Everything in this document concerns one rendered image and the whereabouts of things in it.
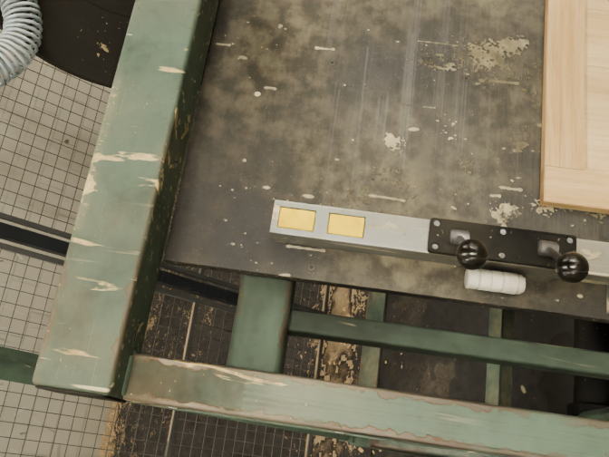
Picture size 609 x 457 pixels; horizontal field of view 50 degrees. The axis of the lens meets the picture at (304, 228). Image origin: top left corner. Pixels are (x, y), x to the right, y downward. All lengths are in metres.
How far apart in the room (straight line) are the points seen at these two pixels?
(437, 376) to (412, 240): 1.93
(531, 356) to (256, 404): 0.41
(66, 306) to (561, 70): 0.80
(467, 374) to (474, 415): 1.85
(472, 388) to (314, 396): 1.88
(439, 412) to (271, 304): 0.28
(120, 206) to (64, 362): 0.21
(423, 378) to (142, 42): 2.15
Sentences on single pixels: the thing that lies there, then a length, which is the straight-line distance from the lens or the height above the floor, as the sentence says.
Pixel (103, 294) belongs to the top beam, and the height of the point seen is 1.83.
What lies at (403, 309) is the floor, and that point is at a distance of 3.02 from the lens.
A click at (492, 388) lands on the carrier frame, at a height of 0.18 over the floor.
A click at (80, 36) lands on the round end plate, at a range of 1.42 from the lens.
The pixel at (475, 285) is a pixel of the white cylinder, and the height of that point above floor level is 1.41.
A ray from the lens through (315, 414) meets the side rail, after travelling 0.85.
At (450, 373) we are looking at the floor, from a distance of 2.77.
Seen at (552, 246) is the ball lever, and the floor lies 1.36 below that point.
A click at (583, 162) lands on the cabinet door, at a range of 1.05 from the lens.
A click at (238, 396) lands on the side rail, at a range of 0.85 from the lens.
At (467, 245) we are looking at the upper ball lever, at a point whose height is 1.52.
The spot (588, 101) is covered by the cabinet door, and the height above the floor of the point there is 1.28.
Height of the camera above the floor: 2.11
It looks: 34 degrees down
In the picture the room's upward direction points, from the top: 68 degrees counter-clockwise
